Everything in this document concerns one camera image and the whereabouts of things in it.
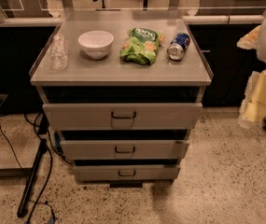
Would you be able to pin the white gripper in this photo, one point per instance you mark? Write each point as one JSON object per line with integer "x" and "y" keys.
{"x": 253, "y": 107}

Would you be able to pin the grey drawer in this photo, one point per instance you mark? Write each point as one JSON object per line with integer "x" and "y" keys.
{"x": 123, "y": 149}
{"x": 125, "y": 116}
{"x": 125, "y": 172}

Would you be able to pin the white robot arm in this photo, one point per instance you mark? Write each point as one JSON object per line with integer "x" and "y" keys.
{"x": 256, "y": 39}

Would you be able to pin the grey drawer cabinet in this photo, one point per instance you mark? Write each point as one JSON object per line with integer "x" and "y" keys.
{"x": 112, "y": 81}

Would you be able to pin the grey bottom drawer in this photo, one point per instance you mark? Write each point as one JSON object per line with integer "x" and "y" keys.
{"x": 125, "y": 172}

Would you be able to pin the grey top drawer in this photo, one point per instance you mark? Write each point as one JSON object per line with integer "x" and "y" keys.
{"x": 125, "y": 116}

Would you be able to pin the blue soda can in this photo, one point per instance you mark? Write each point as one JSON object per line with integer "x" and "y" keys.
{"x": 178, "y": 46}

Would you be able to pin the green chip bag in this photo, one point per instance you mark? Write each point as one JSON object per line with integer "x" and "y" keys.
{"x": 142, "y": 46}

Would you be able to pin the white ceramic bowl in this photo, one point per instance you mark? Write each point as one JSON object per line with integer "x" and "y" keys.
{"x": 96, "y": 44}

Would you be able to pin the clear plastic bottle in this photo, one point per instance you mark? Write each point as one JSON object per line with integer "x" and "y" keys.
{"x": 59, "y": 52}

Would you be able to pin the black stand leg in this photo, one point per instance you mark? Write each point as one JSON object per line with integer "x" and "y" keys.
{"x": 40, "y": 127}

